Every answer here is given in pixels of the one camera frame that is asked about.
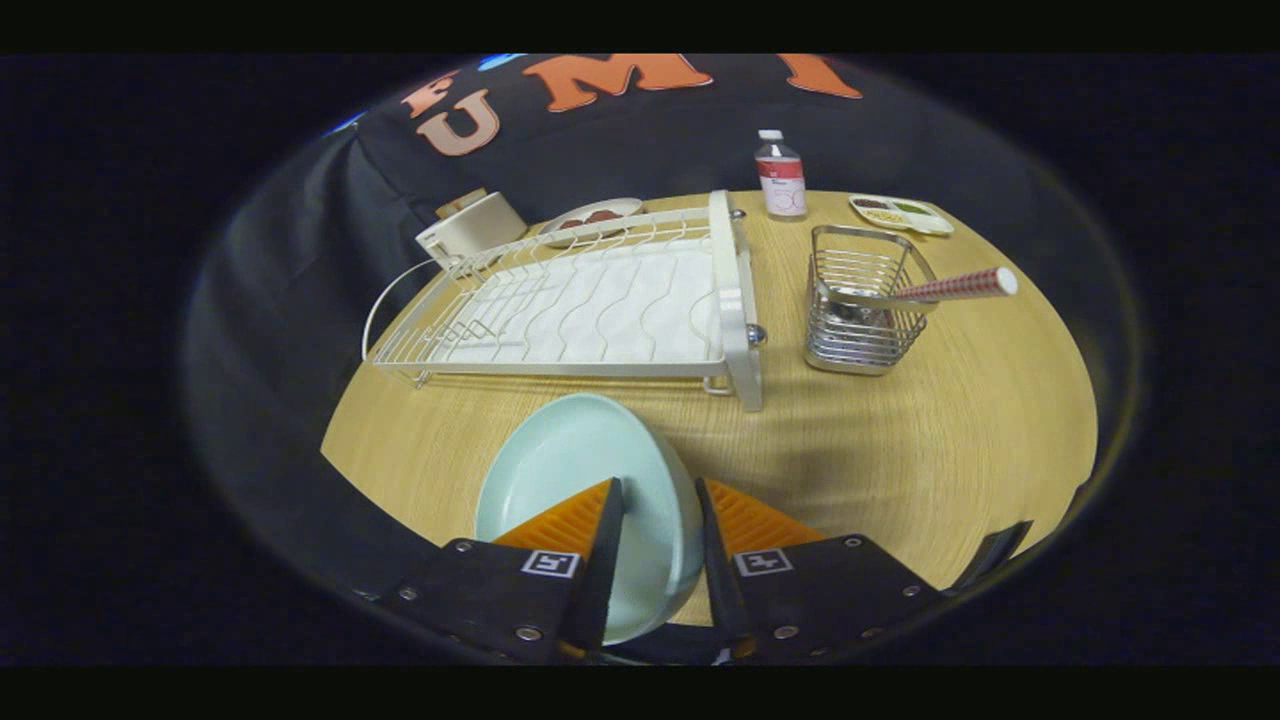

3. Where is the metal wire basket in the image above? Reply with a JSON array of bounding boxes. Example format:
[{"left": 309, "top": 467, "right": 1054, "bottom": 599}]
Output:
[{"left": 804, "top": 225, "right": 939, "bottom": 376}]

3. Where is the black angular object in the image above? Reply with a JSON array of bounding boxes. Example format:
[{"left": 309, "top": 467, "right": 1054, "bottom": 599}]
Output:
[{"left": 945, "top": 520, "right": 1034, "bottom": 593}]

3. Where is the clear bottle with red label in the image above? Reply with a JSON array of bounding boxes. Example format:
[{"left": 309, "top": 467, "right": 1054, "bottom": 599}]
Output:
[{"left": 754, "top": 129, "right": 808, "bottom": 221}]

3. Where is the white plate with meat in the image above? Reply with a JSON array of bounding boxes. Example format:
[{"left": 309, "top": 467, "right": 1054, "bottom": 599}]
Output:
[{"left": 537, "top": 197, "right": 644, "bottom": 248}]

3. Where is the white divided condiment dish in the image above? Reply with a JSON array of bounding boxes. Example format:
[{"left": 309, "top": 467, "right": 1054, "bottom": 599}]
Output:
[{"left": 849, "top": 194, "right": 955, "bottom": 237}]

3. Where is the white toaster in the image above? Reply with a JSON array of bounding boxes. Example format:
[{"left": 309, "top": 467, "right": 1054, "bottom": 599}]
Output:
[{"left": 416, "top": 190, "right": 528, "bottom": 266}]

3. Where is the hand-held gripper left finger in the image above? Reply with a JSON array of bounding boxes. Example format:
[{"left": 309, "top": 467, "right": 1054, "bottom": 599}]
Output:
[{"left": 375, "top": 477, "right": 626, "bottom": 663}]

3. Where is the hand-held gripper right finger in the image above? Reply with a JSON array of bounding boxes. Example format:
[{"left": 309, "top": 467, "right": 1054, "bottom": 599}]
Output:
[{"left": 695, "top": 477, "right": 946, "bottom": 663}]

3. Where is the black backdrop cloth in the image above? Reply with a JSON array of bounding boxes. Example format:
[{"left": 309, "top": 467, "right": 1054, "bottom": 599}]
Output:
[{"left": 185, "top": 54, "right": 1141, "bottom": 621}]

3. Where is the spoon with red checked handle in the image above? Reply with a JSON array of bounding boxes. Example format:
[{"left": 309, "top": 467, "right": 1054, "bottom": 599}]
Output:
[{"left": 820, "top": 266, "right": 1019, "bottom": 313}]

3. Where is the light green plate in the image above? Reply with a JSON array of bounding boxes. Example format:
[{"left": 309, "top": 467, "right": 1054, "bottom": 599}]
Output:
[{"left": 474, "top": 393, "right": 705, "bottom": 646}]

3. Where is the white wire dish rack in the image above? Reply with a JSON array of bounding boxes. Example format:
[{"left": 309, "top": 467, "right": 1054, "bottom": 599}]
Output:
[{"left": 361, "top": 190, "right": 769, "bottom": 412}]

